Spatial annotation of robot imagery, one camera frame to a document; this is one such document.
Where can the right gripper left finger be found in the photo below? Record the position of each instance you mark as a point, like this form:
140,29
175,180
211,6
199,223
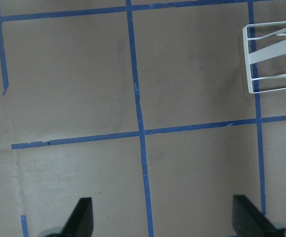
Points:
79,224

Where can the white wire cup rack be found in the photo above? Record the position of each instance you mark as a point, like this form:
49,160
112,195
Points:
269,52

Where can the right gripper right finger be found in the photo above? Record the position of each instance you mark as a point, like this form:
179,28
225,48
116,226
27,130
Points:
248,221

